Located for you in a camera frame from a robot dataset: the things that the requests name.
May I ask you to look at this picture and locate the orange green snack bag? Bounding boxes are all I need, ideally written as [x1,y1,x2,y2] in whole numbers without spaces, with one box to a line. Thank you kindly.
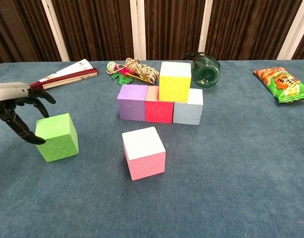
[253,66,304,104]

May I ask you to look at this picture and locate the white metal frame post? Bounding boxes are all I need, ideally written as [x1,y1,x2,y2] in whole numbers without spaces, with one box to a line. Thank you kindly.
[129,0,147,60]
[41,0,70,62]
[276,0,304,60]
[198,0,213,54]

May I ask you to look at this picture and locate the blue felt table mat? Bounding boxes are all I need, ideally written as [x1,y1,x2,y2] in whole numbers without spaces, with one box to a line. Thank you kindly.
[0,59,304,238]

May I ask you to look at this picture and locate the red foam cube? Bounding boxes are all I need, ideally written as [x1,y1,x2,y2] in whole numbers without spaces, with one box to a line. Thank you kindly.
[145,85,174,124]

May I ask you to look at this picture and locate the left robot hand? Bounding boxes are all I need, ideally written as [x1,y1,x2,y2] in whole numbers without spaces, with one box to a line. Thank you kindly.
[0,81,56,145]

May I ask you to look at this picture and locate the dark brown pleated curtain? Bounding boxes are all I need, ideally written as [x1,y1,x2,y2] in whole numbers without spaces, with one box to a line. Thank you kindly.
[0,0,304,65]

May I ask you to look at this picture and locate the braided beige rope bundle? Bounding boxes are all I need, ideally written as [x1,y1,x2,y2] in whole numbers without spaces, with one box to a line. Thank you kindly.
[124,58,160,84]

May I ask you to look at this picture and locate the green foam cube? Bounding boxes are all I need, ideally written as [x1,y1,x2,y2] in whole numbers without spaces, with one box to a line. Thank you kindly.
[34,113,79,163]

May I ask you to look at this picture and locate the light blue foam cube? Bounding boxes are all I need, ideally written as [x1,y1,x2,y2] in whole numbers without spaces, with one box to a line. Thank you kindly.
[173,88,204,126]

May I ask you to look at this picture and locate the pale pink foam cube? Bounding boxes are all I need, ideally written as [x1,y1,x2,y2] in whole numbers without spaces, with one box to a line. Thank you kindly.
[121,126,166,181]

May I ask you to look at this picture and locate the folding fan dark red ribs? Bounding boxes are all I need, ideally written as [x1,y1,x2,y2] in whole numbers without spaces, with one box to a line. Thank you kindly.
[29,59,99,90]

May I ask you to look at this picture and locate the dark green glass bottle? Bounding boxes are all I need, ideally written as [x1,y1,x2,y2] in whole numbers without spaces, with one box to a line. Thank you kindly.
[183,51,221,88]

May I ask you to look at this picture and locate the colourful tassel ornament green leaves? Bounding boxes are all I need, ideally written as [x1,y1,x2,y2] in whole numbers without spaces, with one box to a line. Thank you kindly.
[106,61,143,86]

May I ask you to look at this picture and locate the yellow foam cube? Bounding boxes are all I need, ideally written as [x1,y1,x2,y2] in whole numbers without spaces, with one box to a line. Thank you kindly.
[158,61,192,103]

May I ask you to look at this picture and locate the purple foam cube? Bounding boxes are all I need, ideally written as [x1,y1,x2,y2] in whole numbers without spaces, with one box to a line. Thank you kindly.
[116,84,149,122]

